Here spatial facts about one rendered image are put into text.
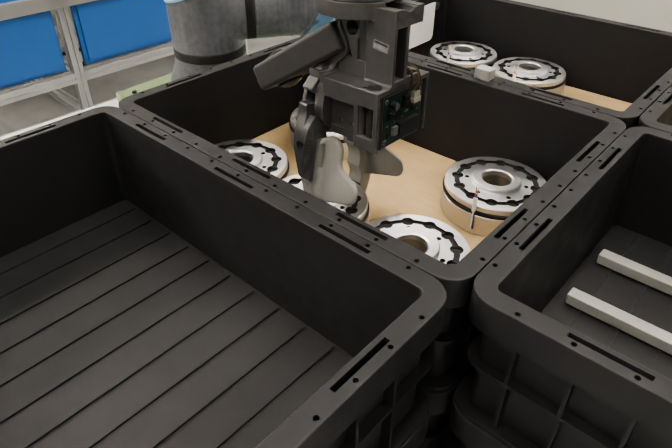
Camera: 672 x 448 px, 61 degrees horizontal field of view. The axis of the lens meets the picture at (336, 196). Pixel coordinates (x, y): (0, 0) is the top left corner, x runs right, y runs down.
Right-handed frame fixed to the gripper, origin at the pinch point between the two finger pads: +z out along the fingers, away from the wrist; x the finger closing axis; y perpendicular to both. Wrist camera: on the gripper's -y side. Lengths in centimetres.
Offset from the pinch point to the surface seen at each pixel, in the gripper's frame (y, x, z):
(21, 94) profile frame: -191, 37, 53
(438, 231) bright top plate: 11.7, 0.3, -1.2
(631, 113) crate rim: 19.7, 19.9, -8.6
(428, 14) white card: -17.9, 41.8, -6.9
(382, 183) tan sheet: 0.3, 7.4, 1.6
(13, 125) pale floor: -230, 42, 81
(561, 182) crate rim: 19.9, 3.7, -8.0
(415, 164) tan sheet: 0.6, 13.1, 1.5
